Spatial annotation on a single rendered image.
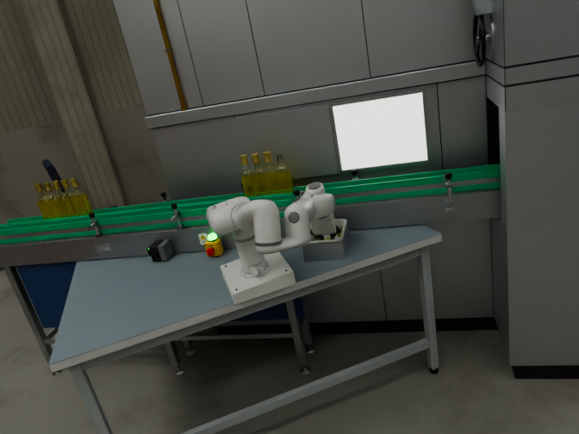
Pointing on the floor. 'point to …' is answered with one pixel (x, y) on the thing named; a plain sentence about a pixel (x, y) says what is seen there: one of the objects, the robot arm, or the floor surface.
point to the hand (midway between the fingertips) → (327, 240)
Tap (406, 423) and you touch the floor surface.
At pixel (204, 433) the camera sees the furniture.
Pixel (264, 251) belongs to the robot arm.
